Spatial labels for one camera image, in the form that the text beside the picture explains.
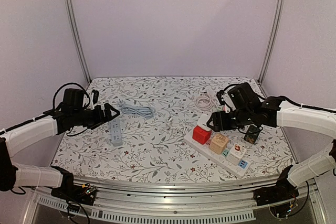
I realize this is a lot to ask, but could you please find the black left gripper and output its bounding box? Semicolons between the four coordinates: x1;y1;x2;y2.
72;103;120;130

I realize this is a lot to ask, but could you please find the white plug adapter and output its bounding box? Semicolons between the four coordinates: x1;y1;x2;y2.
197;114;212;132

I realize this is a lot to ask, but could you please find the red cube socket adapter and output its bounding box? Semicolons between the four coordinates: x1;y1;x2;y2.
192;126;212;145

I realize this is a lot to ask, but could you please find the white cube adapter red flower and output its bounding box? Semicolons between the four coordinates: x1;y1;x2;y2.
226;144;247;165

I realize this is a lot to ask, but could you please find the dark green cube socket adapter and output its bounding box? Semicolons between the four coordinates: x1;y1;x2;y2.
244;125;261;144

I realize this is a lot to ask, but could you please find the long white power strip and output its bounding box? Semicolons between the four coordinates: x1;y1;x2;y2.
184;130;250;179

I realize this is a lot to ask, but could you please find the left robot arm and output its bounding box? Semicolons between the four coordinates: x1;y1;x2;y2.
1;103;120;205

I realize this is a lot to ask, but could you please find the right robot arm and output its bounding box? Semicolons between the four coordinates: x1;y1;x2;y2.
206;96;335;206

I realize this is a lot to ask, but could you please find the green usb plug adapter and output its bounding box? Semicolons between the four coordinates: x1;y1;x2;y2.
215;105;225;112

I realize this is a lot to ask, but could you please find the beige cube socket adapter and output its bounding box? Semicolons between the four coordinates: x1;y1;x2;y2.
209;133;229;154

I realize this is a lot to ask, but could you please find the floral patterned table mat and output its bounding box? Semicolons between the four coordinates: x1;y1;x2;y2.
54;76;294;184

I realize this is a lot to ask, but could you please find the pink coiled power cable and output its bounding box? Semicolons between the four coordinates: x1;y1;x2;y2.
195;89;220;111

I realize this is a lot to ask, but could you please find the light blue power cable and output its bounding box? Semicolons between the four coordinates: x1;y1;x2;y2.
117;99;156;119

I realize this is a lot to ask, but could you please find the white cable of long strip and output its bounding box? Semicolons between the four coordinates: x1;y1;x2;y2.
166;118;188;135

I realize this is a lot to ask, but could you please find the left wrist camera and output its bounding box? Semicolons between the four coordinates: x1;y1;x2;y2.
61;88;99;113

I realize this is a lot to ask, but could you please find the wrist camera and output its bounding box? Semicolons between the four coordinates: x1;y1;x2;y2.
216;82;264;112
61;88;99;113

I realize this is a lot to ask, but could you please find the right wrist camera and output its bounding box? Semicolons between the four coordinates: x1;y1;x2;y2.
216;82;264;112

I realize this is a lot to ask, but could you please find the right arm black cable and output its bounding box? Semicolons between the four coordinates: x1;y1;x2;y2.
280;95;336;113

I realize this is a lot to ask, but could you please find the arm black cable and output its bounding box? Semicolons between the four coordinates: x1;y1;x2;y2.
280;95;336;113
0;82;91;133

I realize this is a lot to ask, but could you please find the aluminium front rail base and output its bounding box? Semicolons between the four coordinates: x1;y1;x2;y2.
22;174;329;224

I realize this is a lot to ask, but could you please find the right aluminium frame post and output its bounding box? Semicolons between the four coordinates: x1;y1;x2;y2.
257;0;285;86

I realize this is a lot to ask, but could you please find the aluminium frame post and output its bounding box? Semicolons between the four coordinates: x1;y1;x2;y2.
257;0;285;86
64;0;92;84

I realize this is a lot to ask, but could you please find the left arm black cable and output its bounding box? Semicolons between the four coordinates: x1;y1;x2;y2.
0;82;91;133

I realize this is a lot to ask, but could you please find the left aluminium frame post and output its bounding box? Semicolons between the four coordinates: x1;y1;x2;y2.
64;0;92;84

